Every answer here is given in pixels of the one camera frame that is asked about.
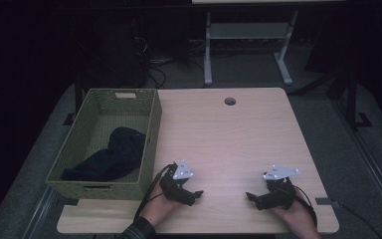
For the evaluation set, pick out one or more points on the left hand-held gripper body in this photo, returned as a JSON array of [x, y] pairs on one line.
[[174, 191]]

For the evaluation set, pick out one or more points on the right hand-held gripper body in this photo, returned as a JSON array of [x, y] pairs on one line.
[[278, 197]]

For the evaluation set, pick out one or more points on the dark blue knitted sweater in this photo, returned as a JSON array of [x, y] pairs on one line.
[[112, 159]]

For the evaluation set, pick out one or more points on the green woven basket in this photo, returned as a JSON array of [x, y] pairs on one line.
[[112, 114]]

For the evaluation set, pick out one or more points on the person's left hand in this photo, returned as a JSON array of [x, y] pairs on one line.
[[159, 207]]

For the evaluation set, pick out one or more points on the person's right hand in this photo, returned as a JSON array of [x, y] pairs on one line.
[[300, 215]]

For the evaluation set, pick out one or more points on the grey tape strip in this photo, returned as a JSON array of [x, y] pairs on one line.
[[324, 201]]

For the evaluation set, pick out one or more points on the black metal stand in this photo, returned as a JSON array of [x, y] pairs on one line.
[[351, 99]]

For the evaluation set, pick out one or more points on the metal floor rail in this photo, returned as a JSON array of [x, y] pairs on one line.
[[41, 212], [371, 166]]

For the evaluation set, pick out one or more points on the white metal desk frame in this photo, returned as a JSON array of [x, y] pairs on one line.
[[207, 49]]

